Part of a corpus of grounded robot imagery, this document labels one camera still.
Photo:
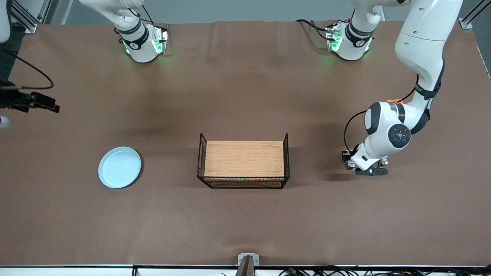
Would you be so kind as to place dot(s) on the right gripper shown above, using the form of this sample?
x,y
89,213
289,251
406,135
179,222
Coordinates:
x,y
7,99

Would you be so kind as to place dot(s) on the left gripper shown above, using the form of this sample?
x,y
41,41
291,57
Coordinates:
x,y
355,150

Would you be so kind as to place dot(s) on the red push button switch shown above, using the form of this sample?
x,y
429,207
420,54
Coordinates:
x,y
350,165

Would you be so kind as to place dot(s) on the light blue round plate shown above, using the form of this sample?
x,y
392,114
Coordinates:
x,y
119,167

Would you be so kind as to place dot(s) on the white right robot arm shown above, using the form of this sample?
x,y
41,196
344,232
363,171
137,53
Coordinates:
x,y
140,50

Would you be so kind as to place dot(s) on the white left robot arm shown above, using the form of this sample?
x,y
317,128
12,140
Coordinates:
x,y
422,38

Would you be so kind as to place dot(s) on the orange button box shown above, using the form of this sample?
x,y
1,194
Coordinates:
x,y
393,101

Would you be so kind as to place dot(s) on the wooden board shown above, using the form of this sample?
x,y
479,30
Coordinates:
x,y
244,158

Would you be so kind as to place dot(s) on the brown table cover sheet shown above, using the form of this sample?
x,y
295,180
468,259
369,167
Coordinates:
x,y
245,222

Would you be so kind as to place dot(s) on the silver push button switch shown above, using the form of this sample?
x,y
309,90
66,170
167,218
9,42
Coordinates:
x,y
384,162

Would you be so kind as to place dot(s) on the aluminium frame profile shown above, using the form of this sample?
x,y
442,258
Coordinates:
x,y
467,25
33,27

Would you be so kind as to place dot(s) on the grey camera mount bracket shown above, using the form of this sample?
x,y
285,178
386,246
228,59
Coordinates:
x,y
247,268

